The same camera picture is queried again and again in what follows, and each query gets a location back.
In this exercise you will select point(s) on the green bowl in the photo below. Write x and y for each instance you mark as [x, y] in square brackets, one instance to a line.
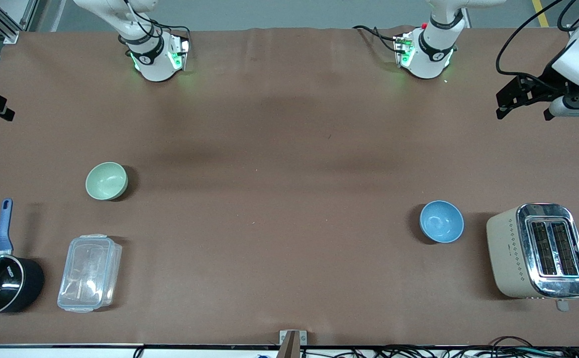
[106, 181]

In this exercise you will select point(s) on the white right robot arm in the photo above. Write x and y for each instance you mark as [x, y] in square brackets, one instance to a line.
[152, 62]

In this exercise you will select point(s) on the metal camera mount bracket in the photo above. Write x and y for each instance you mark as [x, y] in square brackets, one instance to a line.
[292, 343]

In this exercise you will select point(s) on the aluminium frame profile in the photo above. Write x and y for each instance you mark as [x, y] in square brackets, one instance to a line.
[6, 20]

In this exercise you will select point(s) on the beige chrome toaster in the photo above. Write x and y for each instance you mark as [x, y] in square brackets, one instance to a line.
[538, 251]

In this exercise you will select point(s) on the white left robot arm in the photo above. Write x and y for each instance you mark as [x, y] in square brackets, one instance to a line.
[429, 54]

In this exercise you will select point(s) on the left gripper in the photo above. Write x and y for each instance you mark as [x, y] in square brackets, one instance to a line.
[549, 81]

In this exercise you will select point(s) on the clear plastic lidded container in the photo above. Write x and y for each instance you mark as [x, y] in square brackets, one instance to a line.
[89, 273]

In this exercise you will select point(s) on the blue bowl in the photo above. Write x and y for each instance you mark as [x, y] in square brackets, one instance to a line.
[441, 221]

